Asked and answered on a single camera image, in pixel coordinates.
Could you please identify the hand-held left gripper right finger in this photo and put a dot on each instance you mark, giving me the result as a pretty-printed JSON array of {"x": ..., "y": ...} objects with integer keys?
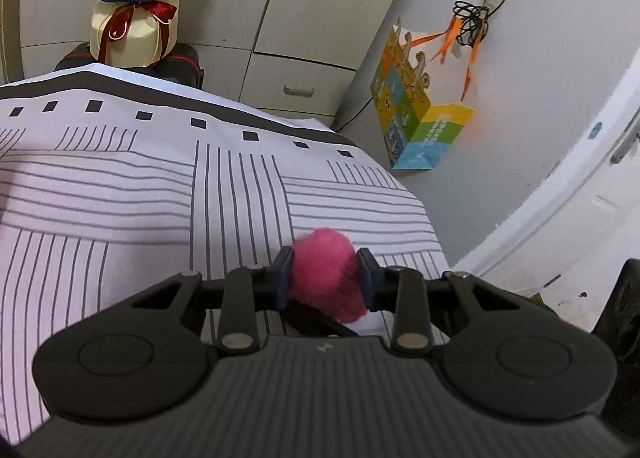
[{"x": 367, "y": 280}]

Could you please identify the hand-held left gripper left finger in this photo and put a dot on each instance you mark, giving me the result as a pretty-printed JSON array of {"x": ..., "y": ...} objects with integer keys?
[{"x": 283, "y": 273}]

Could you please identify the pink fluffy pompom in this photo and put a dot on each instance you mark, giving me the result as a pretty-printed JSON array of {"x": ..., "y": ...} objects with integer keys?
[{"x": 322, "y": 273}]

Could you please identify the white door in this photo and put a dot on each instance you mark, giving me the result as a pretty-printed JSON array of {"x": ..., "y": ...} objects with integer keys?
[{"x": 575, "y": 198}]

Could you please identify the colourful paper gift bag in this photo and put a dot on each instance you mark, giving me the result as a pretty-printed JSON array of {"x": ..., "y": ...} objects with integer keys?
[{"x": 400, "y": 103}]

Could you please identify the blue round sticker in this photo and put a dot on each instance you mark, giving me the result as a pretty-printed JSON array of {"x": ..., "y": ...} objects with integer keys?
[{"x": 595, "y": 131}]

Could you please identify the grey wardrobe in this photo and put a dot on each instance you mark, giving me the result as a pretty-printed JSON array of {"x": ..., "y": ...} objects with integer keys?
[{"x": 300, "y": 13}]

